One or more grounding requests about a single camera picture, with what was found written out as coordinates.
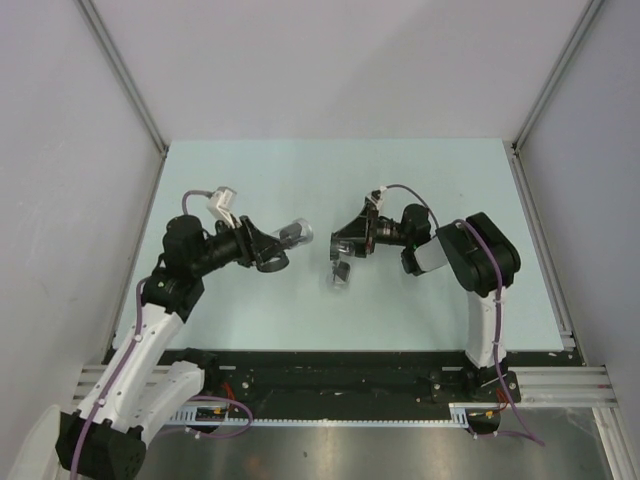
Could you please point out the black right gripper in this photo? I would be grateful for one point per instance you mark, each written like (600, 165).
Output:
(354, 238)

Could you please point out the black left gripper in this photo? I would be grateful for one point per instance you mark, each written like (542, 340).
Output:
(245, 234)

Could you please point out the clear elbow pipe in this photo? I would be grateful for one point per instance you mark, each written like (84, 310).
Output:
(340, 272)
(297, 233)

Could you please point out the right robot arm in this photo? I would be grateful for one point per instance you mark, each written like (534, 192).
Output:
(484, 263)

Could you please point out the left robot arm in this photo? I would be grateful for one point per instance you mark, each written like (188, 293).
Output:
(108, 434)

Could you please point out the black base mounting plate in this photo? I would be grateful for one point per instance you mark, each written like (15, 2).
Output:
(340, 377)

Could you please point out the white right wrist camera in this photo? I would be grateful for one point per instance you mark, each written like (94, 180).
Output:
(377, 196)

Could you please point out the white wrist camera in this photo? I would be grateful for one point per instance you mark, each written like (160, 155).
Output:
(220, 205)
(377, 196)

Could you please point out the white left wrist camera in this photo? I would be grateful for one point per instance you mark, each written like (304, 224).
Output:
(220, 205)

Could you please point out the white slotted cable duct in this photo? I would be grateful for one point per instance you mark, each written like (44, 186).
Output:
(454, 416)

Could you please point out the aluminium frame post left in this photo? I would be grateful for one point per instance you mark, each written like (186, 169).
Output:
(116, 62)

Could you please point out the aluminium frame post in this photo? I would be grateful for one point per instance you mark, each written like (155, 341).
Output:
(567, 55)
(116, 62)

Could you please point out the aluminium frame rail right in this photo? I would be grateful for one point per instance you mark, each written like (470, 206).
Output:
(576, 387)

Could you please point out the aluminium frame post right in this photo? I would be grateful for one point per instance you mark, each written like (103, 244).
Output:
(567, 55)

